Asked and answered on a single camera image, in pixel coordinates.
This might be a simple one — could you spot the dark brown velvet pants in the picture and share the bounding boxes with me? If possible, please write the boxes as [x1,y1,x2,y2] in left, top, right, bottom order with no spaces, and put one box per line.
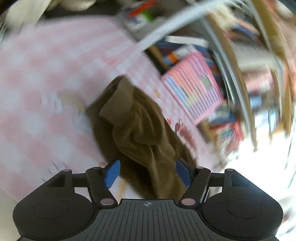
[86,76,196,200]

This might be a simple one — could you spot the pink learning tablet toy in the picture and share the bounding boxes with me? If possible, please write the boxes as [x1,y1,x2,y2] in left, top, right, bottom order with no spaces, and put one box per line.
[161,51,223,125]

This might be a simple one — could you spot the pink checkered tablecloth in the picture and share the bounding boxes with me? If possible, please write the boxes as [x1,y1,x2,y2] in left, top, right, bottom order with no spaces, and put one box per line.
[1,16,220,201]

